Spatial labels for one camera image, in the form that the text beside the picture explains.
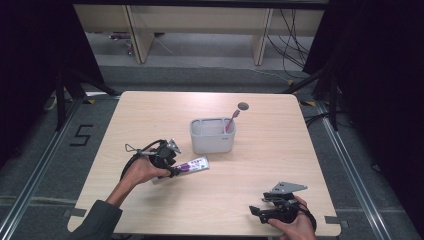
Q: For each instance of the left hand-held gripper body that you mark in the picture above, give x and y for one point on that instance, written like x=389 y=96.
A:
x=164 y=155

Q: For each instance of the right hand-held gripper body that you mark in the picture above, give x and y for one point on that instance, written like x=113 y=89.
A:
x=285 y=206

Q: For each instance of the purple and white toothpaste tube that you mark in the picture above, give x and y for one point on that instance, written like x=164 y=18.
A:
x=196 y=164

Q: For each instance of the grey plastic holder box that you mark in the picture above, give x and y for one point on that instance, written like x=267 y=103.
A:
x=211 y=143

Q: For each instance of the pink toothbrush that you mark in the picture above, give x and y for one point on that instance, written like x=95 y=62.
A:
x=231 y=121

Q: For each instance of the person's right hand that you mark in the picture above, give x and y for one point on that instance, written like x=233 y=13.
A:
x=298 y=230

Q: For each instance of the person's left hand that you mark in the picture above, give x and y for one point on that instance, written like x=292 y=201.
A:
x=141 y=171

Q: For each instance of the grey tape strip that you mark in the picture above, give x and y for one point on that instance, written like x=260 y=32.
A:
x=335 y=220
x=75 y=212

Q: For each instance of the yellow and black tape piece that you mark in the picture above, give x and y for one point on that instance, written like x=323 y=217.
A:
x=89 y=101
x=308 y=103

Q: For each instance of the black metal stand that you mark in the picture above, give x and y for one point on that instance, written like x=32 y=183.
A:
x=333 y=103
x=60 y=103

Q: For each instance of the light wooden desk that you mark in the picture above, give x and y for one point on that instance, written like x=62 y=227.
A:
x=200 y=20

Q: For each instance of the dark curtain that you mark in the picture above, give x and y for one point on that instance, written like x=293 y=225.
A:
x=30 y=66
x=383 y=83

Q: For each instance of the metal floor rail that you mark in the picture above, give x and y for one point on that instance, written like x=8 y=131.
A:
x=353 y=173
x=36 y=173

